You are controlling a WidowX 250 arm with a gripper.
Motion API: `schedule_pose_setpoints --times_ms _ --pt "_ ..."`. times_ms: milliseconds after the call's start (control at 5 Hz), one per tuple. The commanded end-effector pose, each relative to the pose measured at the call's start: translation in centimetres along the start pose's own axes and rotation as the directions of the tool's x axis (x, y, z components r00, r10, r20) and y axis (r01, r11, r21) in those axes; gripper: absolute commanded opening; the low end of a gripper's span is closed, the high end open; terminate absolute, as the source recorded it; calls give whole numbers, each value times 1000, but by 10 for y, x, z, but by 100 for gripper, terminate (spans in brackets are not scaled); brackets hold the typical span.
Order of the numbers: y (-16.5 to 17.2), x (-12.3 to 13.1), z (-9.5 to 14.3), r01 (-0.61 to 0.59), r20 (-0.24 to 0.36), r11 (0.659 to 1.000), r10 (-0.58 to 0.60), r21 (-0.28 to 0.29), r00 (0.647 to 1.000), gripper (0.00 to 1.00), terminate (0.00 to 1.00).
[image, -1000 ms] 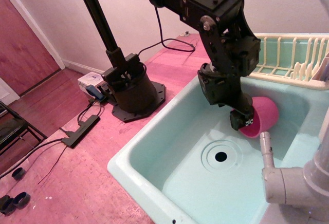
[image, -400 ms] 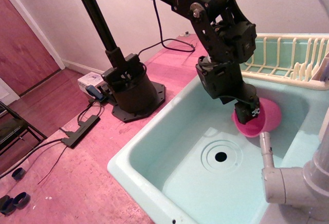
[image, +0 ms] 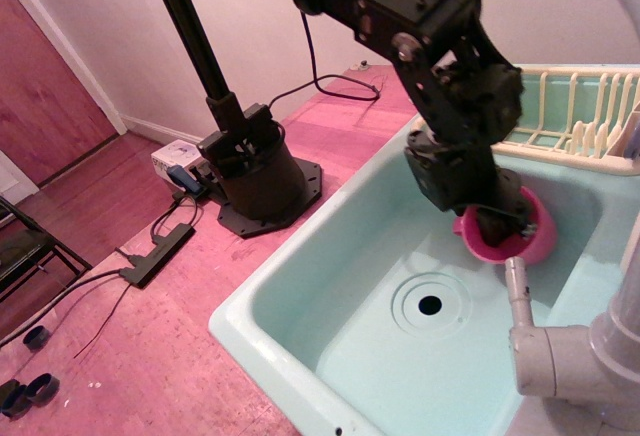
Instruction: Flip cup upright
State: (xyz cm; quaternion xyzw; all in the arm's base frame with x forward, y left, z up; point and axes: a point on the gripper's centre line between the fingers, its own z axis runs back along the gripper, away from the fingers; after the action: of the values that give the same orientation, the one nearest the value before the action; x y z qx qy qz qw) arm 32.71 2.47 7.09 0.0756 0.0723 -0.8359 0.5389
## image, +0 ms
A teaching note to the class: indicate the cream dish rack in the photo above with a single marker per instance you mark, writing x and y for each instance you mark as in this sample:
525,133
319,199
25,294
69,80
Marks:
580,116

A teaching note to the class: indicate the teal toy sink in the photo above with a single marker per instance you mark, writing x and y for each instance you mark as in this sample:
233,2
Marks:
375,319

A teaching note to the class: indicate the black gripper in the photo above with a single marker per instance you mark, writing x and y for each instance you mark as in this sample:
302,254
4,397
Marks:
454,179

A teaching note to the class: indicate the white cardboard box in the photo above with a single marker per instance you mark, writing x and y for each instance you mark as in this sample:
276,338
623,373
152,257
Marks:
178,152

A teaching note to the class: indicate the blue adapter dongle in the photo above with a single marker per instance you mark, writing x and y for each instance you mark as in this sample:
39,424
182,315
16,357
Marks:
180,177

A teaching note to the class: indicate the black usb hub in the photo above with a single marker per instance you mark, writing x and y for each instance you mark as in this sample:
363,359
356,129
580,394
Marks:
145,268

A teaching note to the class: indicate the grey pvc faucet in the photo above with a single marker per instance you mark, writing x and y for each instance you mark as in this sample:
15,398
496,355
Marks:
577,380

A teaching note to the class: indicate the pink plastic cup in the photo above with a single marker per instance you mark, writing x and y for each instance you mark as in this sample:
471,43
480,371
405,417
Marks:
533,248

